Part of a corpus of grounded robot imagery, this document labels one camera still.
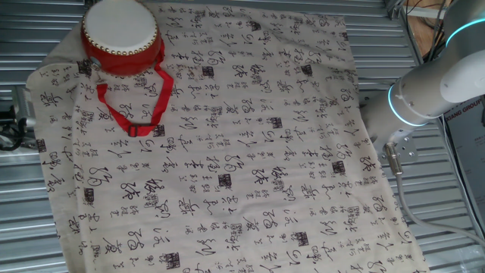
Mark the red drum with white head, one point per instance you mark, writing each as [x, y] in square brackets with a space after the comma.
[121, 30]

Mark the beige calligraphy print cloth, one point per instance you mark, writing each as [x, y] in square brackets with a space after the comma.
[227, 189]

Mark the white printed cardboard box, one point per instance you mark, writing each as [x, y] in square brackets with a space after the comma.
[466, 151]

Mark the small grey white box device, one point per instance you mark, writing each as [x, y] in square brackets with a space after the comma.
[25, 108]

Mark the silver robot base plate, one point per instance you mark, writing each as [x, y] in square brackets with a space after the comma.
[407, 148]

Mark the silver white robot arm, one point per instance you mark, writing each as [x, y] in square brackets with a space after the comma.
[435, 91]

